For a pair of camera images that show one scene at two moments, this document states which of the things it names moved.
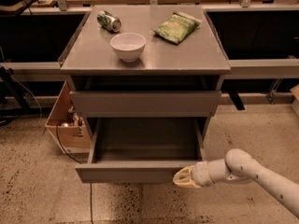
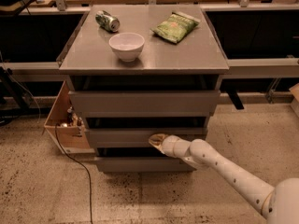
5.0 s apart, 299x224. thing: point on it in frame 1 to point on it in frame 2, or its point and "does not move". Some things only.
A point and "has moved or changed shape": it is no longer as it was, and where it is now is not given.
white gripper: [201, 174] to [168, 146]
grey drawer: [140, 150] has moved or changed shape
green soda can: [108, 21] does not move
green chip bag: [177, 27] does not move
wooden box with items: [72, 126] does not move
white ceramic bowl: [128, 46] does not move
